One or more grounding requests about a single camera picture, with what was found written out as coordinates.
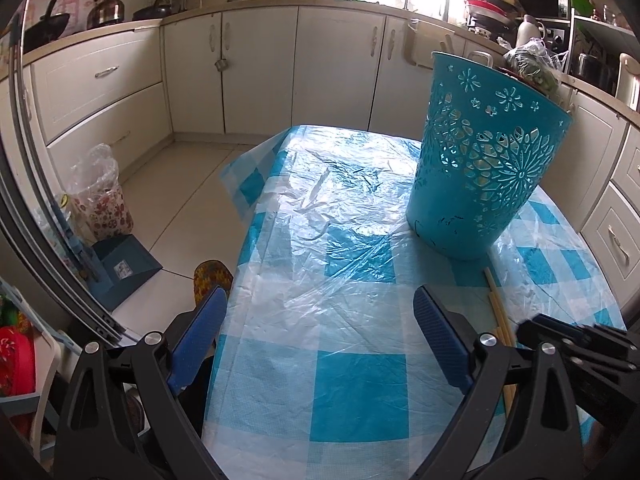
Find blue dustpan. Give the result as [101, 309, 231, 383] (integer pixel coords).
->
[89, 235, 163, 311]

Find white shelf with blue crossbars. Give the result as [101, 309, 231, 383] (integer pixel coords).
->
[0, 320, 63, 466]

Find plastic bag of vegetables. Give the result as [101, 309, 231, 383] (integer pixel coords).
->
[502, 37, 568, 98]

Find floral slipper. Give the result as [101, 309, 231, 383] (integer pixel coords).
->
[192, 259, 234, 306]

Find steel whistling kettle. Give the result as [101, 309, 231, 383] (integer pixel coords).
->
[86, 0, 126, 30]

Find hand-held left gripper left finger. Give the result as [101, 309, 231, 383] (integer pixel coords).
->
[52, 285, 228, 480]

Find white two-drawer base cabinet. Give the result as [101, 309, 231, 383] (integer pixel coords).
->
[27, 24, 175, 173]

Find white countertop shelf rack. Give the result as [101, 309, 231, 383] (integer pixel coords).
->
[562, 0, 640, 86]

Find black cooking pot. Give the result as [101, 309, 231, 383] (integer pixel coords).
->
[575, 52, 613, 93]

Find bundle of wooden chopsticks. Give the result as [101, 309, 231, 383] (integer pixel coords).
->
[481, 266, 518, 411]

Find teal perforated plastic bucket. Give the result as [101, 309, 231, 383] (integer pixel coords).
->
[405, 51, 575, 261]

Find white electric water boiler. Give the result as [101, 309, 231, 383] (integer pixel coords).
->
[614, 52, 640, 111]

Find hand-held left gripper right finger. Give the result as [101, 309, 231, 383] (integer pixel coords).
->
[412, 285, 586, 480]

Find black frying pan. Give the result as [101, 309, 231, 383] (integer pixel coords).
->
[132, 2, 176, 22]

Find blue checkered plastic tablecloth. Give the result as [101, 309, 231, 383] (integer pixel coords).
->
[202, 124, 626, 480]

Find white thermos jug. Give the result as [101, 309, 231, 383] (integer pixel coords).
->
[515, 14, 546, 51]

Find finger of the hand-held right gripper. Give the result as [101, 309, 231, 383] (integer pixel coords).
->
[534, 312, 636, 359]
[516, 318, 640, 412]

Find dish rack with dishes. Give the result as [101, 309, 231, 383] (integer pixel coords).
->
[462, 0, 521, 36]

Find grey sliding door frame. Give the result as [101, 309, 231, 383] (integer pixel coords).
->
[0, 10, 136, 346]

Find floral bag in clear plastic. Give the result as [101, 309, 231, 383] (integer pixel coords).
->
[65, 142, 136, 246]

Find white hanging waste bin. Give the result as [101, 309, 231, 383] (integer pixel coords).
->
[404, 19, 471, 70]

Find white door base cabinets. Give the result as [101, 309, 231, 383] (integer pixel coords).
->
[161, 1, 488, 136]

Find white multi-drawer base cabinet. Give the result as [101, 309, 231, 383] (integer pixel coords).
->
[570, 80, 640, 311]

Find black wok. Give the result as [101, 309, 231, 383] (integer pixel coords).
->
[22, 0, 71, 53]

